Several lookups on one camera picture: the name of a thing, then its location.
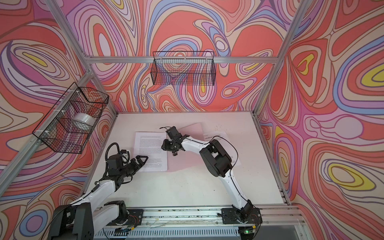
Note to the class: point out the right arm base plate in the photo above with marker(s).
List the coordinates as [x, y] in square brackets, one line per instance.
[230, 216]

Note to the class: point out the printed english text sheet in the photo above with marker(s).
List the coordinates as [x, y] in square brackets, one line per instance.
[149, 144]

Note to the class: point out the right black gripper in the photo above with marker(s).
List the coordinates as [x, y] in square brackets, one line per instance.
[165, 147]

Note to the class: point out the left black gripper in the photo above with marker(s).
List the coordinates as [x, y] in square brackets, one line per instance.
[135, 166]

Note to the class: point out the black wire basket back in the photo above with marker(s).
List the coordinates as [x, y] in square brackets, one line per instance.
[183, 68]

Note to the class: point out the black wire basket left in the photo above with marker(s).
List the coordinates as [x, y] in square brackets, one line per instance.
[59, 133]

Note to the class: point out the white tape roll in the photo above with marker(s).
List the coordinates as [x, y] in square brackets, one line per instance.
[83, 121]

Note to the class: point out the black wire basket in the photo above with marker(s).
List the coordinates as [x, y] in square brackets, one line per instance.
[183, 68]
[59, 133]

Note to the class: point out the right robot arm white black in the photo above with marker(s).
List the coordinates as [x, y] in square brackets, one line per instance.
[219, 164]

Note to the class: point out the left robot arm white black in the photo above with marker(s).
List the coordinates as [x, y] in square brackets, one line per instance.
[80, 220]

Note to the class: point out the pink file folder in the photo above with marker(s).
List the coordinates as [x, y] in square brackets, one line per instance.
[183, 160]

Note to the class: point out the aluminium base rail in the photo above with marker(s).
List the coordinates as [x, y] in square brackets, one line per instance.
[279, 222]

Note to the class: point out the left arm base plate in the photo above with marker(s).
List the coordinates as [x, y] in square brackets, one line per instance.
[133, 219]

